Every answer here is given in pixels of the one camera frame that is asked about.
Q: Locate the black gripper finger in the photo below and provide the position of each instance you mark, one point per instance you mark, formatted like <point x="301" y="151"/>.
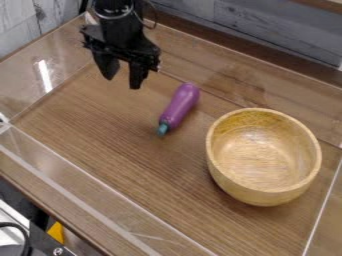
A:
<point x="138" y="74"/>
<point x="107" y="63"/>

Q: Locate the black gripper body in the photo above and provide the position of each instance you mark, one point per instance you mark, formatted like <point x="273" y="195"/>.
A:
<point x="119" y="34"/>

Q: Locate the purple toy eggplant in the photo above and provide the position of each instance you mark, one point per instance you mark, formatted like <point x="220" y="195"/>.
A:
<point x="184" y="99"/>

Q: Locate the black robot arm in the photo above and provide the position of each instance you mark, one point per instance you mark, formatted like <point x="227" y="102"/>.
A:
<point x="118" y="6"/>

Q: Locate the brown wooden bowl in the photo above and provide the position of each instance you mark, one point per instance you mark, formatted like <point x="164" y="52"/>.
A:
<point x="263" y="156"/>

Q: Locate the clear acrylic barrier wall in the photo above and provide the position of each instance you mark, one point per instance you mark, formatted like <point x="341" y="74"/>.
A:
<point x="107" y="219"/>

